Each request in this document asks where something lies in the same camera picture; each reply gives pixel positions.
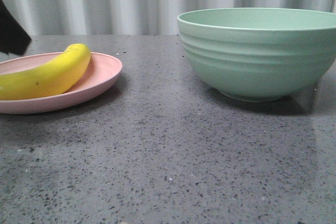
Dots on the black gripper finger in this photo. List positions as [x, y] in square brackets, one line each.
[14, 39]

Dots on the yellow banana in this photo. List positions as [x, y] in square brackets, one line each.
[52, 78]

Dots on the pink plate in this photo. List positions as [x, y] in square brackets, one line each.
[101, 74]

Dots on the green ribbed bowl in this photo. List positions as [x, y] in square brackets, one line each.
[258, 54]

